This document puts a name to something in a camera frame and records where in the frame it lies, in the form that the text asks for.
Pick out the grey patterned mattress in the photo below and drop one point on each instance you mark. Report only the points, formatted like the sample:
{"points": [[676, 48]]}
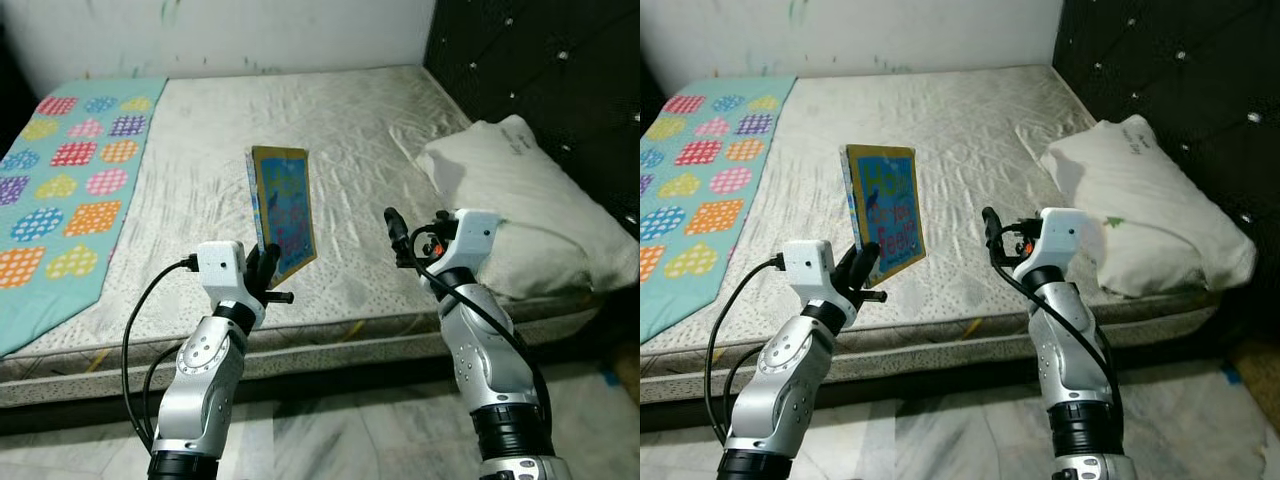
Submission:
{"points": [[960, 150], [200, 180]]}

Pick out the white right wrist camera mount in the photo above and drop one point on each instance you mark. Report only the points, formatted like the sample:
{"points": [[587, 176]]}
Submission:
{"points": [[1065, 235], [470, 235]]}

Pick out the white pillow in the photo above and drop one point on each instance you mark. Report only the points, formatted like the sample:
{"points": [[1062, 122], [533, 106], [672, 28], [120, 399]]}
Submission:
{"points": [[1160, 210], [520, 200]]}

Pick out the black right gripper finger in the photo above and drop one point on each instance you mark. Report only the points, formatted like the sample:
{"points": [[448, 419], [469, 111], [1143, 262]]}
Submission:
{"points": [[397, 231], [992, 229]]}

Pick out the teal patterned blanket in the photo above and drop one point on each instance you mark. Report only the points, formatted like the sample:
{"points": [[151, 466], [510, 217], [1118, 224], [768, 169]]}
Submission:
{"points": [[700, 170], [70, 170]]}

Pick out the colourful children's book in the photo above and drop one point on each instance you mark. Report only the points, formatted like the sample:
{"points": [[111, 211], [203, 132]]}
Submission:
{"points": [[285, 205], [890, 210]]}

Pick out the black bed frame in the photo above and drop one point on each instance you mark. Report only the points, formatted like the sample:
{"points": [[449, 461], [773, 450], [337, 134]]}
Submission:
{"points": [[1000, 370], [100, 415]]}

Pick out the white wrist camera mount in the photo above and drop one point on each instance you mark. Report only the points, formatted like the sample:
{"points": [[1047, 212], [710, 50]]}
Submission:
{"points": [[1065, 235], [222, 270], [808, 268], [470, 235]]}

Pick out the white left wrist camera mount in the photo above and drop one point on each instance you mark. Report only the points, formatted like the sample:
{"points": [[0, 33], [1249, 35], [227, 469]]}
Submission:
{"points": [[222, 270], [808, 268]]}

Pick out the brown doormat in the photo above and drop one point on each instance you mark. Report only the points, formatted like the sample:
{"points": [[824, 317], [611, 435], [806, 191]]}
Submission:
{"points": [[1260, 370], [628, 375]]}

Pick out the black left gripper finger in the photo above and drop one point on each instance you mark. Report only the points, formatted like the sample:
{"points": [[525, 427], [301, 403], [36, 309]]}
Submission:
{"points": [[868, 265], [274, 266], [256, 265], [847, 266]]}

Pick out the black tufted headboard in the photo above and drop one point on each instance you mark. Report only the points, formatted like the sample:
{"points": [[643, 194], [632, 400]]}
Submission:
{"points": [[540, 80], [1200, 70]]}

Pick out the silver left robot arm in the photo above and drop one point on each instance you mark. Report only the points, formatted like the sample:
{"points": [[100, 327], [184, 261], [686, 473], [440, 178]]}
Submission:
{"points": [[775, 390], [200, 390]]}

